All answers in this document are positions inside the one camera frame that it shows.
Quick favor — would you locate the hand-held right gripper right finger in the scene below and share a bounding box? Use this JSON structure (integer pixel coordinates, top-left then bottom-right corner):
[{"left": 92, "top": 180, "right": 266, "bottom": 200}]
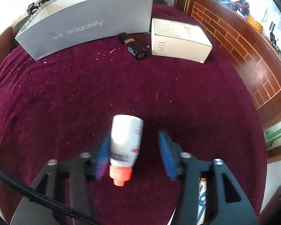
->
[{"left": 157, "top": 130, "right": 259, "bottom": 225}]

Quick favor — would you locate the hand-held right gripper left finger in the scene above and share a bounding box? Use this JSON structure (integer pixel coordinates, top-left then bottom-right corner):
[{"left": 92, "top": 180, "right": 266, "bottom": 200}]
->
[{"left": 10, "top": 131, "right": 111, "bottom": 225}]

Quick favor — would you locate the white bottle with orange cap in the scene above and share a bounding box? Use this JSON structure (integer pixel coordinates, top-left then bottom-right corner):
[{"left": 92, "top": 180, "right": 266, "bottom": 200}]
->
[{"left": 108, "top": 114, "right": 144, "bottom": 187}]

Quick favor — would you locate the white blue ointment box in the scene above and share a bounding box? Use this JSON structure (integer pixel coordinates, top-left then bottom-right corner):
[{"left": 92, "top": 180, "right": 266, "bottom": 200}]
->
[{"left": 196, "top": 178, "right": 208, "bottom": 225}]

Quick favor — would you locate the white cardboard box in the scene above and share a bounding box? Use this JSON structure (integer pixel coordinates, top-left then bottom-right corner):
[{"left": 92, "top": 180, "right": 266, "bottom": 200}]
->
[{"left": 150, "top": 18, "right": 213, "bottom": 64}]

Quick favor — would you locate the wooden brick-pattern counter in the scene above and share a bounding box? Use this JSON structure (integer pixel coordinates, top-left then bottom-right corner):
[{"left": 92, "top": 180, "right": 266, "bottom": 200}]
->
[{"left": 174, "top": 0, "right": 281, "bottom": 127}]

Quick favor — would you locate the grey shoe box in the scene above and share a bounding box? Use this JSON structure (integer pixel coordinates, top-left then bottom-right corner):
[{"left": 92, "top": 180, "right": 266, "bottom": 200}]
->
[{"left": 15, "top": 0, "right": 154, "bottom": 61}]

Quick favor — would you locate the red-brown armchair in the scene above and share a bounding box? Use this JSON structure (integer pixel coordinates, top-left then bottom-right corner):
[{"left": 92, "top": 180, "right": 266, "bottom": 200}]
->
[{"left": 0, "top": 27, "right": 17, "bottom": 61}]

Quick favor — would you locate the yellow cardboard box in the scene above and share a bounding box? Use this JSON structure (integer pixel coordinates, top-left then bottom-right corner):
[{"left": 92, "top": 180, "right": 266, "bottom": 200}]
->
[{"left": 247, "top": 15, "right": 264, "bottom": 32}]

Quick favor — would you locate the pile of counter clutter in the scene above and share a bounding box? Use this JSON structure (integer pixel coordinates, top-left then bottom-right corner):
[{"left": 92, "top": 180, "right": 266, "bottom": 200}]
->
[{"left": 215, "top": 0, "right": 281, "bottom": 59}]

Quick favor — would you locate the black braided cable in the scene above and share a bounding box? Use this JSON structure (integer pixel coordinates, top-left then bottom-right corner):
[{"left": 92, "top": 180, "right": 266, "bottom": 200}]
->
[{"left": 0, "top": 163, "right": 101, "bottom": 225}]

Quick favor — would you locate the bamboo wall picture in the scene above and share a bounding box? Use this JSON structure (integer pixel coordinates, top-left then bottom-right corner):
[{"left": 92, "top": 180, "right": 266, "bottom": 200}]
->
[{"left": 263, "top": 119, "right": 281, "bottom": 150}]

